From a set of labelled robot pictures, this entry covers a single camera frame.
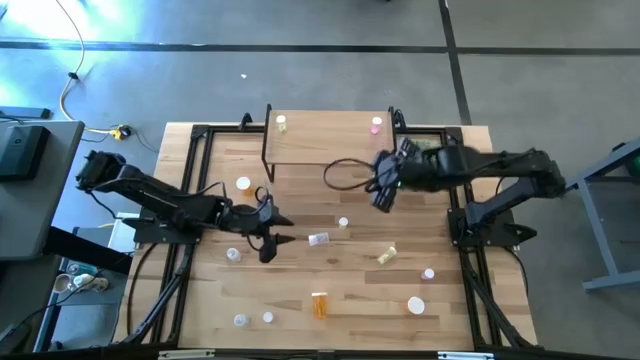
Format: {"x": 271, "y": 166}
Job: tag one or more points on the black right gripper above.
{"x": 387, "y": 172}

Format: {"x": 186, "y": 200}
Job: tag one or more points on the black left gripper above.
{"x": 250, "y": 220}

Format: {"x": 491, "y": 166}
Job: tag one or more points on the clear medicine bottle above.
{"x": 233, "y": 254}
{"x": 318, "y": 239}
{"x": 241, "y": 320}

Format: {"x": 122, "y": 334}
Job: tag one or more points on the white bottle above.
{"x": 343, "y": 221}

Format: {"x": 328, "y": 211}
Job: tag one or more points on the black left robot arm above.
{"x": 160, "y": 197}

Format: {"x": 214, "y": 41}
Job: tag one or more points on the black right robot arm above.
{"x": 480, "y": 162}

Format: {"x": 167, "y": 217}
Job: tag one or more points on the wooden shelf black legs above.
{"x": 325, "y": 145}

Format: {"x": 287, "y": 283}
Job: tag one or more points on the grey shelf board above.
{"x": 95, "y": 298}

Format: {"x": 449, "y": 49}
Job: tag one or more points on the black clamp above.
{"x": 245, "y": 121}
{"x": 398, "y": 119}

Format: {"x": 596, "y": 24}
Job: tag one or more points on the yellow plug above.
{"x": 119, "y": 133}

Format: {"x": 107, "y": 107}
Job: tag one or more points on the white grey gadget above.
{"x": 92, "y": 283}

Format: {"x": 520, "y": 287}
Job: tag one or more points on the black metal beam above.
{"x": 85, "y": 250}

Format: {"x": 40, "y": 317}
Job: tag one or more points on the teal object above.
{"x": 80, "y": 268}

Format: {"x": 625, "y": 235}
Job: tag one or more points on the beige tape roll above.
{"x": 61, "y": 283}

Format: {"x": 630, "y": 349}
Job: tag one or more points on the blue-grey metal cart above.
{"x": 620, "y": 220}

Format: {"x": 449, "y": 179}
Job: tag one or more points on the green object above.
{"x": 635, "y": 165}

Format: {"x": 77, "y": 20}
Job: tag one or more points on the grey desk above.
{"x": 30, "y": 210}

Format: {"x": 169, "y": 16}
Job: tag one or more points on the black box device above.
{"x": 22, "y": 150}

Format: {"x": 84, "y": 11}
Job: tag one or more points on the black aluminium table frame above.
{"x": 201, "y": 131}

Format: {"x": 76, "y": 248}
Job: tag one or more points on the silver metal bracket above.
{"x": 185, "y": 354}
{"x": 465, "y": 356}

